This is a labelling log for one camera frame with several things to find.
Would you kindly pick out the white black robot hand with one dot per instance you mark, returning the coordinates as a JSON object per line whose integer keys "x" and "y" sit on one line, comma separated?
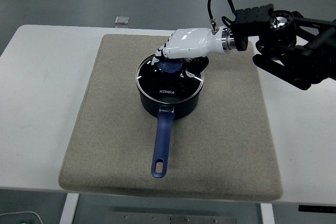
{"x": 194, "y": 41}

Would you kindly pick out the glass pot lid blue knob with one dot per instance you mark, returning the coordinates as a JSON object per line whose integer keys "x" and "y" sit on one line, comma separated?
{"x": 162, "y": 85}

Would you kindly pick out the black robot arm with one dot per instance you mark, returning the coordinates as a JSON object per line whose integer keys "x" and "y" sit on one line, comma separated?
{"x": 302, "y": 58}

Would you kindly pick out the small silver floor plate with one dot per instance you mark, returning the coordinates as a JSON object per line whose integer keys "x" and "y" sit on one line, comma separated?
{"x": 122, "y": 20}

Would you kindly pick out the beige fabric mat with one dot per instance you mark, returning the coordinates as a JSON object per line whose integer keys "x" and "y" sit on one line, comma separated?
{"x": 223, "y": 142}

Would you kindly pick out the grey metal plate with screws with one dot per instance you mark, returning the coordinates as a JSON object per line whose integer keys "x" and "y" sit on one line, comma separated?
{"x": 170, "y": 218}

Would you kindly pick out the white table leg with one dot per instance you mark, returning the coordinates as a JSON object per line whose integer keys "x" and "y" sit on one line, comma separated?
{"x": 267, "y": 214}
{"x": 68, "y": 209}

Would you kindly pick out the black label strip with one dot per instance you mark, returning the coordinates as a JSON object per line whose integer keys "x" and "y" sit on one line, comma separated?
{"x": 317, "y": 208}

